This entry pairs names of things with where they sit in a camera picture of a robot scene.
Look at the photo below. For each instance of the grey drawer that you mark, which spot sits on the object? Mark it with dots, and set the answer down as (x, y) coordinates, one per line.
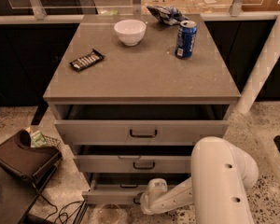
(139, 124)
(134, 159)
(123, 188)

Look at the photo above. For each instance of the grey bottom drawer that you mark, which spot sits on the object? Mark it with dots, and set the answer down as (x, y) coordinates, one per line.
(123, 188)

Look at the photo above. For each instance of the blue white chip bag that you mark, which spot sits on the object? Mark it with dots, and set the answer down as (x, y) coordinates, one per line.
(167, 15)

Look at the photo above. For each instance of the grey middle drawer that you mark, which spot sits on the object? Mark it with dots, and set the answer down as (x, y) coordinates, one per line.
(134, 159)

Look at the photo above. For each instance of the black snack bar packet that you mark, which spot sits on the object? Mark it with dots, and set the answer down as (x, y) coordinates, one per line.
(87, 60)

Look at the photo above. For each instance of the grey drawer cabinet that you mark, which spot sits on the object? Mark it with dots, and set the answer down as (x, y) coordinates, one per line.
(146, 74)

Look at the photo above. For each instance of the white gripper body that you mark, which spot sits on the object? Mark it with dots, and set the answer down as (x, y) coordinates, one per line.
(153, 194)

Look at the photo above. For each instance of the blue soda can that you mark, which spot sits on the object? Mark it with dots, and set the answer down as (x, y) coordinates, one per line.
(185, 39)

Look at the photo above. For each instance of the wire basket with green packets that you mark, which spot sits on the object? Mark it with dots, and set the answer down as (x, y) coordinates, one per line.
(38, 139)

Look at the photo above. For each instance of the grey top drawer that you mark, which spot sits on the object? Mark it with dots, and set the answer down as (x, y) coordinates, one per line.
(139, 124)

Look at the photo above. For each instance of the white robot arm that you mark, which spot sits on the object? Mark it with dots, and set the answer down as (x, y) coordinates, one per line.
(221, 172)

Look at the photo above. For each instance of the white bowl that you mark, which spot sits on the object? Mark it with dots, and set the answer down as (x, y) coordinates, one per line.
(130, 32)

